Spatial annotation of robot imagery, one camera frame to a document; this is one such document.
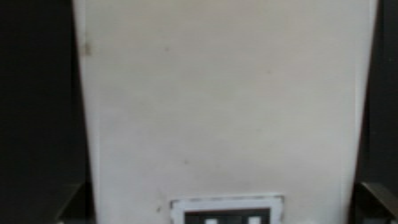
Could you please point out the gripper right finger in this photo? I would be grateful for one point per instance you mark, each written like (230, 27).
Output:
(376, 204)

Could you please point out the white cabinet top block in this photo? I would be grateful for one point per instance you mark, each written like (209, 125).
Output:
(225, 88)

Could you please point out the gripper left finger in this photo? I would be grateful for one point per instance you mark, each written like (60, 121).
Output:
(76, 212)

